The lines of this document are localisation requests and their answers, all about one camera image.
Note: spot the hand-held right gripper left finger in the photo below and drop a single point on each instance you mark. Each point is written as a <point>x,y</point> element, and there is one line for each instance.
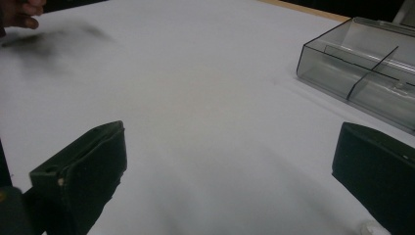
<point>88,169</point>

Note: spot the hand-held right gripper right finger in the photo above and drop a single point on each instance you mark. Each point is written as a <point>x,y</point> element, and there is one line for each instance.
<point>378,169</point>

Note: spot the clear plastic divided box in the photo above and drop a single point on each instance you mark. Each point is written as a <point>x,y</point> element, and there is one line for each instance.
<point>365,70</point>

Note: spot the grey metal stand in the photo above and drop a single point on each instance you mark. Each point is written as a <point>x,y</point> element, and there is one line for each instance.
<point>406,13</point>

